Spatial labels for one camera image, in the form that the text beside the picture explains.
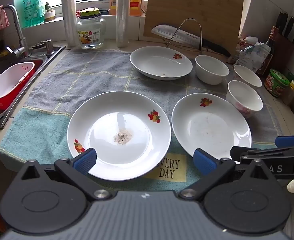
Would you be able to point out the red and white basin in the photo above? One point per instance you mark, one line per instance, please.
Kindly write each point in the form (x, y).
(9, 87)

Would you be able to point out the green lidded jar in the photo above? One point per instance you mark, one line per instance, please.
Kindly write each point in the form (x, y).
(277, 82)

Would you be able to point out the large plain white bowl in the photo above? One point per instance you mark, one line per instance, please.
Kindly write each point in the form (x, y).
(210, 76)

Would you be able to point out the blue grey checked towel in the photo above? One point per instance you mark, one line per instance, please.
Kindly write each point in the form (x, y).
(61, 80)

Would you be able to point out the bamboo cutting board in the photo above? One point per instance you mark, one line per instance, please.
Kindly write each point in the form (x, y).
(194, 5)

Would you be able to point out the white bowl with pink flowers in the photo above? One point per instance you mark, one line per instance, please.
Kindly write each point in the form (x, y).
(247, 76)
(244, 100)

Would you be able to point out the clear cling film roll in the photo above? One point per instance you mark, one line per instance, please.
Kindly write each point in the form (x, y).
(122, 12)

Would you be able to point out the metal sink knob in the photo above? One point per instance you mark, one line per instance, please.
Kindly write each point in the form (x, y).
(49, 47)

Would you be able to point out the white plate with faint specks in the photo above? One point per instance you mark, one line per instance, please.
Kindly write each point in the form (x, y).
(212, 130)

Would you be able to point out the green detergent bottle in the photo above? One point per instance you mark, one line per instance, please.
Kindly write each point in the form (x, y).
(33, 7)

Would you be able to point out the crumpled plastic bags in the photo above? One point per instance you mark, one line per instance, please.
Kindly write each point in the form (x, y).
(252, 55)

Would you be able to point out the small potted plant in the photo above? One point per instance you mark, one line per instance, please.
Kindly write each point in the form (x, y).
(49, 13)

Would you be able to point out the white paper roll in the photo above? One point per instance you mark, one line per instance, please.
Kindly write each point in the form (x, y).
(68, 17)

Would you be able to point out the yellow capped jar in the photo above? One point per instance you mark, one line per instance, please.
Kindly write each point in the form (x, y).
(292, 92)

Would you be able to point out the white plate with grey residue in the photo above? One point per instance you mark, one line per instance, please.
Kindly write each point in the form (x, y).
(126, 160)

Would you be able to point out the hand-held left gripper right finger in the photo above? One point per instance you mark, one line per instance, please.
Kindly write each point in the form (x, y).
(204, 162)

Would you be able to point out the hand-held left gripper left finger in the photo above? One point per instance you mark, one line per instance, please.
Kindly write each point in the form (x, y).
(85, 160)

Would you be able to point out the wooden knife block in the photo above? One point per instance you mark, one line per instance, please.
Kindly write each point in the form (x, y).
(288, 35)

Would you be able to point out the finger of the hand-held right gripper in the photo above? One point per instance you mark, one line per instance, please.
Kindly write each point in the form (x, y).
(287, 140)
(244, 155)

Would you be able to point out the deep white plate fruit print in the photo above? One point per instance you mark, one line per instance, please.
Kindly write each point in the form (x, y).
(157, 65)

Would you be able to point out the dark sauce bottle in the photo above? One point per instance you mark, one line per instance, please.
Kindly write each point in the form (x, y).
(272, 47)

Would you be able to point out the glass jar with yellow lid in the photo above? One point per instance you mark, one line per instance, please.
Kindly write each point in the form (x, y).
(90, 33)

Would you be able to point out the metal faucet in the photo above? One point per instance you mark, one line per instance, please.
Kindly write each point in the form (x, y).
(18, 27)

